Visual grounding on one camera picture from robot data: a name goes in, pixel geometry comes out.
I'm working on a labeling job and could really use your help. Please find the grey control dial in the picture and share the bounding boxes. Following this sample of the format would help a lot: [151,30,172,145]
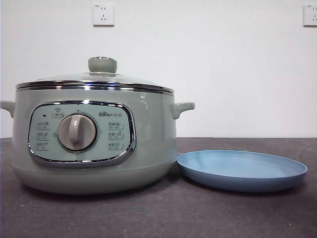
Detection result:
[57,113,98,152]

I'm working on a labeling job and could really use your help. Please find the pale green electric steamer pot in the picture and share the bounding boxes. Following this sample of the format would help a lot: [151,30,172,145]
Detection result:
[0,86,196,195]

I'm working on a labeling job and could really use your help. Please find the white wall socket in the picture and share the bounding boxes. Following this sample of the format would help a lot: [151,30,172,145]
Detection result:
[93,2,115,27]
[303,4,317,27]

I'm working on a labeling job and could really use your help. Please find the glass lid with green knob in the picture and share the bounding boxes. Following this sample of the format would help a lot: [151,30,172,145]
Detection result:
[16,56,173,90]

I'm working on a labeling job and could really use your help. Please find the blue plate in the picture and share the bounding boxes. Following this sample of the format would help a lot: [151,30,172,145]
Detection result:
[176,149,309,193]

